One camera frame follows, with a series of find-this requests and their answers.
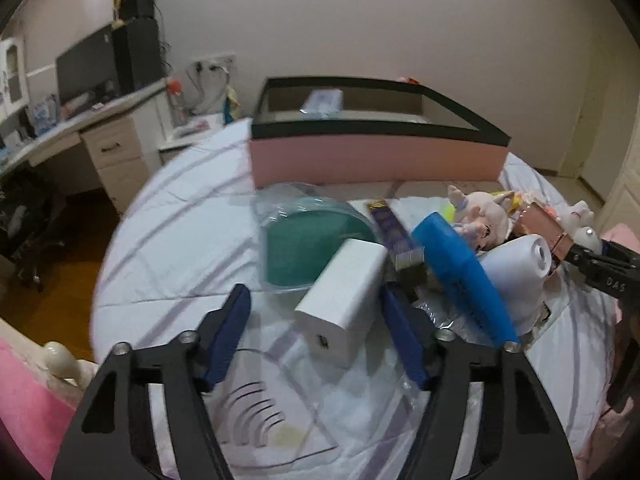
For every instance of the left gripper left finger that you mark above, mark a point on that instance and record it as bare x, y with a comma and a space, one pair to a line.
111, 435

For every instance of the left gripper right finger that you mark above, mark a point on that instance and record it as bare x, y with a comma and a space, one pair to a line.
519, 436

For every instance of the white power adapter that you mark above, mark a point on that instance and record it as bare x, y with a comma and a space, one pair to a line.
338, 311

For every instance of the teal mouse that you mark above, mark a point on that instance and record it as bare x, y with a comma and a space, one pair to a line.
299, 231

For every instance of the silver ball white plush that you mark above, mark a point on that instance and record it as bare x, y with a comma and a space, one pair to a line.
578, 222

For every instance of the pink quilt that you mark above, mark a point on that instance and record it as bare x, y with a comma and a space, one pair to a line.
35, 418

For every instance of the pig plush doll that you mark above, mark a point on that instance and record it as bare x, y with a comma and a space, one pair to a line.
481, 218

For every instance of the blue plastic case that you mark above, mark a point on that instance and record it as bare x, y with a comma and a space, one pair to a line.
463, 279

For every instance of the clear plastic bag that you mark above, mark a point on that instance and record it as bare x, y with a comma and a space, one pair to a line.
296, 417

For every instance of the yellow tube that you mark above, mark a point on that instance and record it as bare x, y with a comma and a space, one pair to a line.
447, 211

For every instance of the striped white bedsheet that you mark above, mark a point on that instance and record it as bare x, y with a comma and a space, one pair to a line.
191, 234

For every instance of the small dark blue box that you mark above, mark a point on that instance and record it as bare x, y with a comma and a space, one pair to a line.
405, 252

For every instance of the white desk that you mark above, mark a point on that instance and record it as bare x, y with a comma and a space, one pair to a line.
116, 147

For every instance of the white side cabinet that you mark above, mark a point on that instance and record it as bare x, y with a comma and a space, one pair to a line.
197, 130

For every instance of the pink black storage box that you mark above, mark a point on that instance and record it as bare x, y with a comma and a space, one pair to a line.
340, 130

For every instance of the black computer monitor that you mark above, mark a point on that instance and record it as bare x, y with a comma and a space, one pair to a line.
88, 66

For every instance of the black speaker box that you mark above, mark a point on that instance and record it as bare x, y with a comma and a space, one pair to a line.
131, 9

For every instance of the white wall cabinet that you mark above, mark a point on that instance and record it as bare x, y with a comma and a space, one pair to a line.
14, 90

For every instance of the wall power strip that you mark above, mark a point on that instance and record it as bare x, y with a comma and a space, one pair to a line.
217, 61

